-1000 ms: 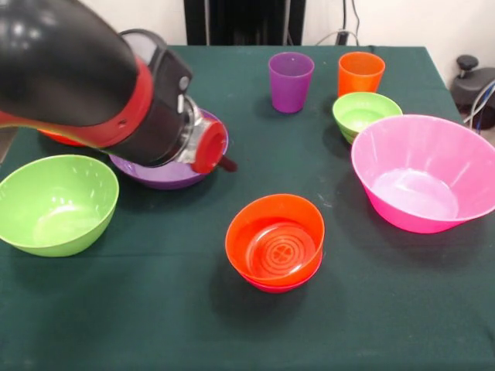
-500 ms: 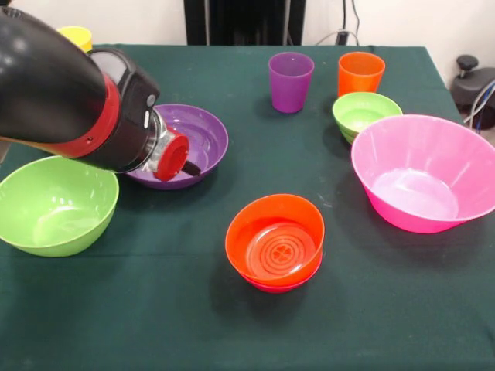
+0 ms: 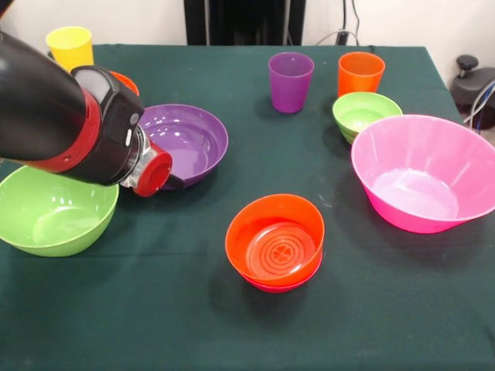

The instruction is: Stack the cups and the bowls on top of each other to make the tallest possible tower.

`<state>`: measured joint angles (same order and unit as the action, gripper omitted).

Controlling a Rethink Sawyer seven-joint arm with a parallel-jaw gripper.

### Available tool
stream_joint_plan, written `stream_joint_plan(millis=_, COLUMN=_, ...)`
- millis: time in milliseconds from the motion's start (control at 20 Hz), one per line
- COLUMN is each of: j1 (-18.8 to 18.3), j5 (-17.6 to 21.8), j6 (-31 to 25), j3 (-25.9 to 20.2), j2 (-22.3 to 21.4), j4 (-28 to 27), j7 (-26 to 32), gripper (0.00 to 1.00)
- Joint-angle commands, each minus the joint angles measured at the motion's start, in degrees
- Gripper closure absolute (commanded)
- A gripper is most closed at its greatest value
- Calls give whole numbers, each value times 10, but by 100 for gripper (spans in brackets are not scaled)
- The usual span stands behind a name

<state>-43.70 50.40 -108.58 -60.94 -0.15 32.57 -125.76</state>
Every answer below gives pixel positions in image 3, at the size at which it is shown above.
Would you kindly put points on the large green plastic bowl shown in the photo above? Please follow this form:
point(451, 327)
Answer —
point(58, 216)

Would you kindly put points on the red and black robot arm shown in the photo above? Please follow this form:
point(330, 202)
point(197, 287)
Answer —
point(50, 123)

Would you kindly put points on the black power adapter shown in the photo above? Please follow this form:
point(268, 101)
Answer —
point(342, 37)

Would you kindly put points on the yellow plastic cup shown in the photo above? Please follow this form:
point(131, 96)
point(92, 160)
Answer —
point(71, 48)

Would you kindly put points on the large pink plastic bowl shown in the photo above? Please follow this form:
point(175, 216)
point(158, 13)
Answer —
point(417, 174)

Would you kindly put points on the purple plastic bowl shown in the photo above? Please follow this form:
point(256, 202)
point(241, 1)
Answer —
point(193, 147)

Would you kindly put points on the small green plastic bowl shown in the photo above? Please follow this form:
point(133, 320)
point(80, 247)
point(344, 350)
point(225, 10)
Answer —
point(363, 112)

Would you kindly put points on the purple plastic cup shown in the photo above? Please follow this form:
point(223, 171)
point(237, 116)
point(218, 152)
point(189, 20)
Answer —
point(290, 89)

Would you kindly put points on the small red plastic bowl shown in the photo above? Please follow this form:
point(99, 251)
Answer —
point(278, 289)

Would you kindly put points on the large orange plastic bowl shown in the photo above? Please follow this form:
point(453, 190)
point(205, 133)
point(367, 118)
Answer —
point(127, 83)

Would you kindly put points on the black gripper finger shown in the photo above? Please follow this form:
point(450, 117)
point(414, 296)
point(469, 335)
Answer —
point(177, 181)

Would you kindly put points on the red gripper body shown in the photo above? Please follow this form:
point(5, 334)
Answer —
point(154, 174)

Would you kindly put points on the small orange plastic bowl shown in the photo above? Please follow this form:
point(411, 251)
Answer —
point(239, 232)

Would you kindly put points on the orange plastic cup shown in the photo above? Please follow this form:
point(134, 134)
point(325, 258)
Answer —
point(359, 77)

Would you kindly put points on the dark green tablecloth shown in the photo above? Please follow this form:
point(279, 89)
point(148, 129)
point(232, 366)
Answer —
point(309, 328)

